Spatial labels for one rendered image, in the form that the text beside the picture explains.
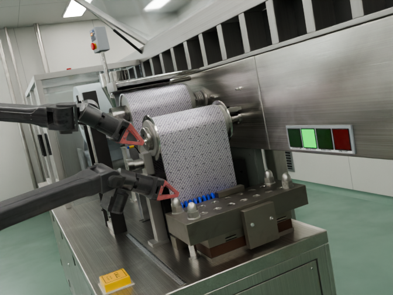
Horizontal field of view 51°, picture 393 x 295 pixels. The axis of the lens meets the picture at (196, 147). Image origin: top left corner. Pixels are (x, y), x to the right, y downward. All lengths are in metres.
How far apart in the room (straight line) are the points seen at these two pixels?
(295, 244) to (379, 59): 0.55
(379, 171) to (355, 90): 3.31
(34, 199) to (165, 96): 0.67
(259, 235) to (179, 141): 0.37
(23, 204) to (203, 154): 0.56
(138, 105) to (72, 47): 5.48
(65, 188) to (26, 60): 5.79
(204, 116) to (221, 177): 0.21
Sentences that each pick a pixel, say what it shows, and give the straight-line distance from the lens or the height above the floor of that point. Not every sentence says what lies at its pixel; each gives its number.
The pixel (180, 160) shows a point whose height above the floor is 1.17.
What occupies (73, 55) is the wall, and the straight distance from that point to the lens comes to 6.90.
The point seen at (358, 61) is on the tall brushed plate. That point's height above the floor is 1.36.
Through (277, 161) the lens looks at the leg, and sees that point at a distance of 1.62.
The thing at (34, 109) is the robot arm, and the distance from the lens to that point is 1.26.
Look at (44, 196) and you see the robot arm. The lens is 1.07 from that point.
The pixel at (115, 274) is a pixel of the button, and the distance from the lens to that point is 1.19.
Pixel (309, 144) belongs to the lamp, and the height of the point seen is 1.17.
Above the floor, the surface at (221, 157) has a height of 1.14.
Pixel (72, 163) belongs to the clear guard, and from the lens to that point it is 2.24.
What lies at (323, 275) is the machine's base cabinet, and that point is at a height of 0.77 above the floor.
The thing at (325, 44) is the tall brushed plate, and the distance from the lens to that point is 1.06.
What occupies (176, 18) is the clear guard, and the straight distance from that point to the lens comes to 1.82.
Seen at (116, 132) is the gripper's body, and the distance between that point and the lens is 1.21.
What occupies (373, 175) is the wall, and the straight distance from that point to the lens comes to 4.36.
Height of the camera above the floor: 1.37
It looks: 8 degrees down
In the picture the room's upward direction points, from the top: 11 degrees counter-clockwise
